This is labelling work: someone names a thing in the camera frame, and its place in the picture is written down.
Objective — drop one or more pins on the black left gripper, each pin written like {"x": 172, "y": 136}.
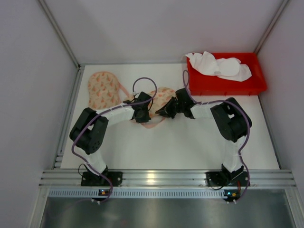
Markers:
{"x": 144, "y": 99}

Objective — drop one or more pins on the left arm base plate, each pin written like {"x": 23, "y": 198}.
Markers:
{"x": 91, "y": 180}

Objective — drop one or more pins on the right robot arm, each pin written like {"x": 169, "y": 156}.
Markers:
{"x": 232, "y": 121}

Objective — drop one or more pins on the slotted cable duct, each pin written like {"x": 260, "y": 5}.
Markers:
{"x": 143, "y": 193}

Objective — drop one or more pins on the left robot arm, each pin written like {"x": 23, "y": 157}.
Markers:
{"x": 89, "y": 130}

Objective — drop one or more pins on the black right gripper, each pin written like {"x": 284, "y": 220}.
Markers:
{"x": 174, "y": 107}

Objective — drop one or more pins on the red plastic tray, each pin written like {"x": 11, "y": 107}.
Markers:
{"x": 212, "y": 85}

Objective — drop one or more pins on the white bras pile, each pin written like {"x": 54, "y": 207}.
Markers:
{"x": 225, "y": 68}

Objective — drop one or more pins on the floral mesh laundry bag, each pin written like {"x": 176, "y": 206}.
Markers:
{"x": 163, "y": 96}

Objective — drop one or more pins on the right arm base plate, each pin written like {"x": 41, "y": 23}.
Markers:
{"x": 226, "y": 179}

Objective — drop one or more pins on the aluminium front rail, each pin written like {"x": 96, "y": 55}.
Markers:
{"x": 260, "y": 179}

